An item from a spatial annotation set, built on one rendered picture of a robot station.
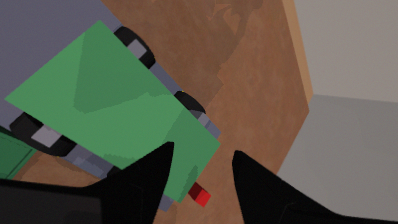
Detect red-headed pin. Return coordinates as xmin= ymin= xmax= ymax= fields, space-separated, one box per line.
xmin=188 ymin=182 xmax=211 ymax=207

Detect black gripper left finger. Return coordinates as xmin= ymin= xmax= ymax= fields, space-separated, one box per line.
xmin=0 ymin=141 xmax=174 ymax=224

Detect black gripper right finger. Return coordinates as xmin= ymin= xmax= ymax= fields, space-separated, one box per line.
xmin=232 ymin=150 xmax=398 ymax=224

